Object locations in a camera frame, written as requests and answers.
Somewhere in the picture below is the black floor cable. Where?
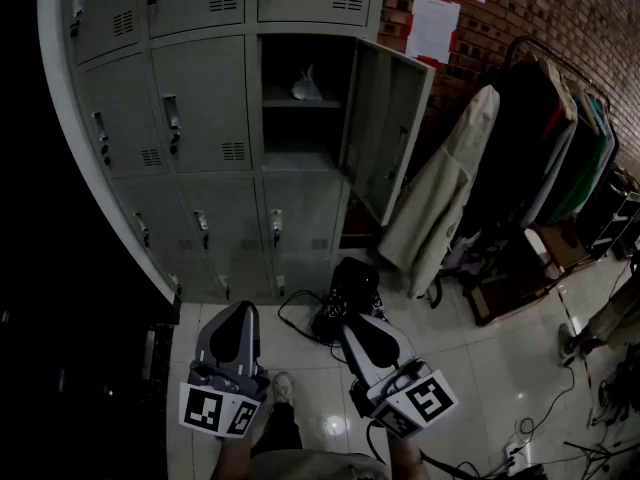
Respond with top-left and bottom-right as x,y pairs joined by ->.
277,289 -> 346,345

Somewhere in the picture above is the clothes rack with dark garments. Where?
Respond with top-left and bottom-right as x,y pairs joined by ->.
464,36 -> 622,230

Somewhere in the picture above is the grey locker door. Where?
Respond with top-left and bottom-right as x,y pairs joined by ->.
341,37 -> 437,227

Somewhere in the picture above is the grey metal locker cabinet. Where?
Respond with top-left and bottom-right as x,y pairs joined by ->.
37,0 -> 436,305

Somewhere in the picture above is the white power strip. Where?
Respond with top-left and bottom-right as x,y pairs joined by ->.
504,442 -> 527,470

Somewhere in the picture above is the person's right forearm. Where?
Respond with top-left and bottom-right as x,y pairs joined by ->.
383,430 -> 426,480

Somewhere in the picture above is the white plastic bag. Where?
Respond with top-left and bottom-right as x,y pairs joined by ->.
291,63 -> 324,102

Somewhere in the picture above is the beige hanging coat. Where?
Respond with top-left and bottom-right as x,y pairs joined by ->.
377,83 -> 501,300

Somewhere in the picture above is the large white wall paper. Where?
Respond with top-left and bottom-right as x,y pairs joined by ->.
404,0 -> 462,65

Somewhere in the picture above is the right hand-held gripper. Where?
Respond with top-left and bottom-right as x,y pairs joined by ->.
339,311 -> 460,440

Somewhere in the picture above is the person's grey shirt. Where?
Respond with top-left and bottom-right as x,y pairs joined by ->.
248,448 -> 392,480

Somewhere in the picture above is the black device on floor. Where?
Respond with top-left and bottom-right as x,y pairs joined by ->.
310,256 -> 392,345

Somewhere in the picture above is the person's dark trouser leg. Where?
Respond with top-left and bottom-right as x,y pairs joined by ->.
249,401 -> 304,457

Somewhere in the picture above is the person's left light shoe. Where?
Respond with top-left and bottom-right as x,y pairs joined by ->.
271,371 -> 297,407

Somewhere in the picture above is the person's left forearm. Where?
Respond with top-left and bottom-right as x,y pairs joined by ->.
209,432 -> 257,480

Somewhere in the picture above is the brown wooden stool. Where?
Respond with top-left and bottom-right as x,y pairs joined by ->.
464,217 -> 592,327

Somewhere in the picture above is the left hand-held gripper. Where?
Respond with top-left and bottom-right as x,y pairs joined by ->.
178,300 -> 271,440

